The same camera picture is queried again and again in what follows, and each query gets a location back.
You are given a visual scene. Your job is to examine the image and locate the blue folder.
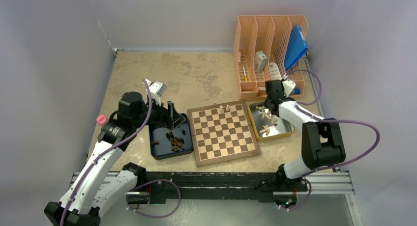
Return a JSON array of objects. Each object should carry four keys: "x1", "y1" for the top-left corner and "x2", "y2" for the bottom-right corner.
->
[{"x1": 284, "y1": 25, "x2": 309, "y2": 71}]

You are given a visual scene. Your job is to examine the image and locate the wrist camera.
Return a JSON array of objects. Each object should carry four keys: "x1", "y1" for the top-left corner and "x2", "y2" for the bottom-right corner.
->
[
  {"x1": 282, "y1": 79, "x2": 296, "y2": 97},
  {"x1": 145, "y1": 79, "x2": 167, "y2": 106}
]

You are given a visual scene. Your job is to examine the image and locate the yellow rimmed metal tray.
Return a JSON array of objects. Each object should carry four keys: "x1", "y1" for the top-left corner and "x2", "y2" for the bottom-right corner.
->
[{"x1": 247, "y1": 102, "x2": 295, "y2": 142}]

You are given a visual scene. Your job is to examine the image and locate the white green small box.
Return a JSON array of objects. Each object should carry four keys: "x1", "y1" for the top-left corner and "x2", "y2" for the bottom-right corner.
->
[{"x1": 254, "y1": 51, "x2": 268, "y2": 73}]

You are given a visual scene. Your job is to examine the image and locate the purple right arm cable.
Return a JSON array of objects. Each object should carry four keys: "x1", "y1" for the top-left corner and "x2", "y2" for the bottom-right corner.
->
[{"x1": 285, "y1": 69, "x2": 381, "y2": 177}]

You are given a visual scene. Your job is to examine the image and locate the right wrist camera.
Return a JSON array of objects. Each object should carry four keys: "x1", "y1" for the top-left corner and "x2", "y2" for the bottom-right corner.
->
[{"x1": 282, "y1": 79, "x2": 296, "y2": 97}]

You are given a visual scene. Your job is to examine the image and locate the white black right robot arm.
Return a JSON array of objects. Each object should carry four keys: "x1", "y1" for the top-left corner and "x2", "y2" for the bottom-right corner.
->
[{"x1": 264, "y1": 80, "x2": 346, "y2": 190}]

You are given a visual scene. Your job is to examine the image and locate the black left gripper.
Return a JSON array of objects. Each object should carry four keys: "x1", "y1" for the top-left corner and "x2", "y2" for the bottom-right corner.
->
[{"x1": 132, "y1": 95, "x2": 184, "y2": 129}]

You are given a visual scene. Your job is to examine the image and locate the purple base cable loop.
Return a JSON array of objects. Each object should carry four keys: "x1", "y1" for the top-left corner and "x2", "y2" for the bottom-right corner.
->
[{"x1": 125, "y1": 179, "x2": 181, "y2": 219}]

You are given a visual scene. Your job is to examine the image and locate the dark blue plastic tray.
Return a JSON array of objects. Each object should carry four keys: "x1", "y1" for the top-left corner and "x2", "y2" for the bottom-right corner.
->
[{"x1": 149, "y1": 113, "x2": 193, "y2": 160}]

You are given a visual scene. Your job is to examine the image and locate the blue grey small cylinder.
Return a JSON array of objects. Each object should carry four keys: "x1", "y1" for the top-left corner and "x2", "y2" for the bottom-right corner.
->
[{"x1": 292, "y1": 88, "x2": 300, "y2": 95}]

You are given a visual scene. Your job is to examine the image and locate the orange plastic file organizer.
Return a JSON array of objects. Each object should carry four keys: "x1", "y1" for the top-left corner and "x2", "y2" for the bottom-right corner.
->
[{"x1": 233, "y1": 15, "x2": 309, "y2": 101}]

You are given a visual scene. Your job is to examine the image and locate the orange white pen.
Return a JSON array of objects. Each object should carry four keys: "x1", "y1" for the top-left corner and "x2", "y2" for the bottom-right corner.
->
[{"x1": 242, "y1": 66, "x2": 248, "y2": 82}]

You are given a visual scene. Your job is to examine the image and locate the wooden chess board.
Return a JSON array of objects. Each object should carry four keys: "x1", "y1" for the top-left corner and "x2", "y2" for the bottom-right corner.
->
[{"x1": 187, "y1": 100, "x2": 261, "y2": 167}]

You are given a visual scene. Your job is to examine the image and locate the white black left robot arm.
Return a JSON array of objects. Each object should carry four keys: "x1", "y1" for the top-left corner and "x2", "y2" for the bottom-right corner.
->
[{"x1": 44, "y1": 91, "x2": 187, "y2": 226}]

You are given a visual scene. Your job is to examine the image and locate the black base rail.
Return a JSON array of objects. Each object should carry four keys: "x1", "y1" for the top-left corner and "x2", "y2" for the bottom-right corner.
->
[{"x1": 133, "y1": 171, "x2": 308, "y2": 204}]

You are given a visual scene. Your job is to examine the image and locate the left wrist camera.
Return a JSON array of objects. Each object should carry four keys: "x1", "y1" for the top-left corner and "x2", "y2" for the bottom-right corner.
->
[{"x1": 145, "y1": 79, "x2": 167, "y2": 106}]

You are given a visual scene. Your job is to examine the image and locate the light chess pieces pile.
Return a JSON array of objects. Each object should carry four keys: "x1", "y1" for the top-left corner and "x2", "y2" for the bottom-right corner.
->
[{"x1": 255, "y1": 105, "x2": 279, "y2": 137}]

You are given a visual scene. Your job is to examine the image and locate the white labelled bottle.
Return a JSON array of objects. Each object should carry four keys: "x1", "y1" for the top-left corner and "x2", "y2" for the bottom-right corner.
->
[{"x1": 268, "y1": 62, "x2": 282, "y2": 81}]

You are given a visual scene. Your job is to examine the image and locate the pink capped bottle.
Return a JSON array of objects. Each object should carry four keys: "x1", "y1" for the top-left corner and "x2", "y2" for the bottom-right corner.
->
[{"x1": 96, "y1": 115, "x2": 108, "y2": 126}]

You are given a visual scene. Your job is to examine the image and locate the dark chess pieces pile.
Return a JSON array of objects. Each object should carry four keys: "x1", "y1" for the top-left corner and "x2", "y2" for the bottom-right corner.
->
[{"x1": 165, "y1": 132, "x2": 185, "y2": 152}]

